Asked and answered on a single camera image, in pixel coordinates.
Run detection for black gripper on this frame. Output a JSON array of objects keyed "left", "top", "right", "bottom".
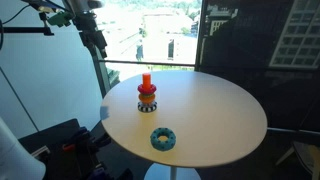
[{"left": 72, "top": 12, "right": 109, "bottom": 60}]

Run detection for pink toy ring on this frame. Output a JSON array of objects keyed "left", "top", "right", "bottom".
[{"left": 137, "top": 83, "right": 157, "bottom": 95}]

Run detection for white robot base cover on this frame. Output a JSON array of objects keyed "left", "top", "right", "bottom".
[{"left": 0, "top": 116, "right": 47, "bottom": 180}]

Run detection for metal window railing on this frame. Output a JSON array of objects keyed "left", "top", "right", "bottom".
[{"left": 99, "top": 58, "right": 196, "bottom": 67}]

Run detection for blue orange clamps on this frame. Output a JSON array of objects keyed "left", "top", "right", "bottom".
[{"left": 61, "top": 125, "right": 112, "bottom": 180}]

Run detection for black robot mounting stand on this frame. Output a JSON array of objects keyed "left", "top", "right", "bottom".
[{"left": 18, "top": 118, "right": 134, "bottom": 180}]

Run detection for chair with light legs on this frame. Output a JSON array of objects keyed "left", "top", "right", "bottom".
[{"left": 274, "top": 139, "right": 320, "bottom": 180}]

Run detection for window frame post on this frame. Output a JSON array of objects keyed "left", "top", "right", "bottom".
[{"left": 89, "top": 46, "right": 112, "bottom": 98}]

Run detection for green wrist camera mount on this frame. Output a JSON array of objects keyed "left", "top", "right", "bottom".
[{"left": 47, "top": 11, "right": 76, "bottom": 28}]

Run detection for camera on stand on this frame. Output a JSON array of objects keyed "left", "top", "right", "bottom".
[{"left": 23, "top": 0, "right": 65, "bottom": 14}]

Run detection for orange ring holder peg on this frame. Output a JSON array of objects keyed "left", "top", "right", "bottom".
[{"left": 142, "top": 72, "right": 152, "bottom": 88}]

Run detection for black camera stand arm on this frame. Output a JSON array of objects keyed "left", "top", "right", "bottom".
[{"left": 0, "top": 12, "right": 55, "bottom": 37}]

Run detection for orange toy ring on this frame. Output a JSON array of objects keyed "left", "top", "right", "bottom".
[{"left": 138, "top": 92, "right": 156, "bottom": 104}]

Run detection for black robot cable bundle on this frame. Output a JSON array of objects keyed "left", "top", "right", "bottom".
[{"left": 0, "top": 3, "right": 32, "bottom": 51}]

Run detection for teal dotted toy ring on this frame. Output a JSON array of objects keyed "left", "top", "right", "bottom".
[{"left": 149, "top": 127, "right": 177, "bottom": 152}]

